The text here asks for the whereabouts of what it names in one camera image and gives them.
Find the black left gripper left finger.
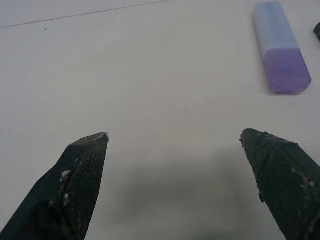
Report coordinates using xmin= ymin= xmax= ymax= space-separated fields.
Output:
xmin=0 ymin=132 xmax=110 ymax=240

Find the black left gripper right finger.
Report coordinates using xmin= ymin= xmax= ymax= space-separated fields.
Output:
xmin=239 ymin=128 xmax=320 ymax=240

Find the purple eraser with blue sleeve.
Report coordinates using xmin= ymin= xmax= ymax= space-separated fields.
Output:
xmin=251 ymin=0 xmax=313 ymax=95

